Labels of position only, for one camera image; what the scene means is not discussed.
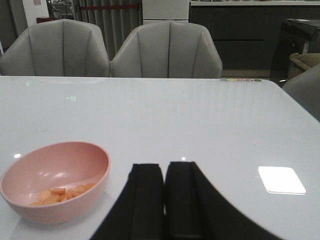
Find pink bowl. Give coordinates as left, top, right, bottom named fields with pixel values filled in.
left=0, top=141, right=111, bottom=224

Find coloured sticker strip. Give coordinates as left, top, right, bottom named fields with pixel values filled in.
left=220, top=78, right=263, bottom=82

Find dark appliance at right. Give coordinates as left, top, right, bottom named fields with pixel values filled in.
left=270, top=18, right=320, bottom=86

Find left grey armchair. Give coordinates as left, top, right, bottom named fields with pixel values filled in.
left=0, top=19, right=109, bottom=77

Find beige cushion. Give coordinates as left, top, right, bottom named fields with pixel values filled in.
left=288, top=53, right=320, bottom=80

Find red barrier tape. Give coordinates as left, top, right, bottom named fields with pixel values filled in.
left=79, top=4, right=139, bottom=11

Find right grey armchair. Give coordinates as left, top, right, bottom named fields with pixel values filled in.
left=110, top=20, right=223, bottom=79

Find grey armchair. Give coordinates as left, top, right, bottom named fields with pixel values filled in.
left=110, top=20, right=223, bottom=79
left=0, top=19, right=109, bottom=77

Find white drawer cabinet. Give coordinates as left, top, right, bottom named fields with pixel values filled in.
left=142, top=0, right=190, bottom=25

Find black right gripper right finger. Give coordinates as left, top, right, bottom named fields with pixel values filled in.
left=164, top=161, right=277, bottom=240

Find grey counter with white top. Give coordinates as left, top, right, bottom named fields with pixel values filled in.
left=189, top=0, right=320, bottom=71

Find red bin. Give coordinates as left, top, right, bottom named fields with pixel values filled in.
left=36, top=16, right=52, bottom=24

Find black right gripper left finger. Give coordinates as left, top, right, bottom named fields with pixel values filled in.
left=91, top=163, right=164, bottom=240

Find orange ham slices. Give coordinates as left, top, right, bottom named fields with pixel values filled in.
left=31, top=182, right=96, bottom=206

